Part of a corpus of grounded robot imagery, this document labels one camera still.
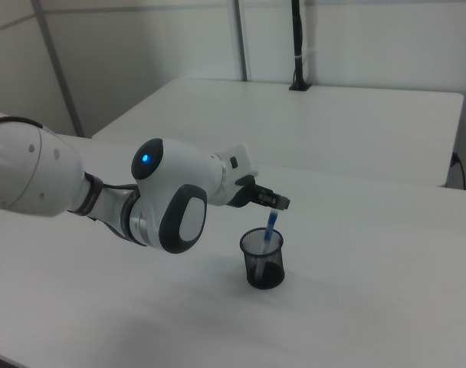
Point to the dark and white gripper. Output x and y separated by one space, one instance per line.
238 168

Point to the blue and white marker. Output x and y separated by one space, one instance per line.
270 230

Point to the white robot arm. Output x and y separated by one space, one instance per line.
171 199

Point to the large white table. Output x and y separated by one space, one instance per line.
294 126

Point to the black mesh pen cup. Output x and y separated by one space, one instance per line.
265 268

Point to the black pole with clamp base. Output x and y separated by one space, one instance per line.
299 46

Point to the grey metal partition post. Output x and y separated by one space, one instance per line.
242 38
58 69

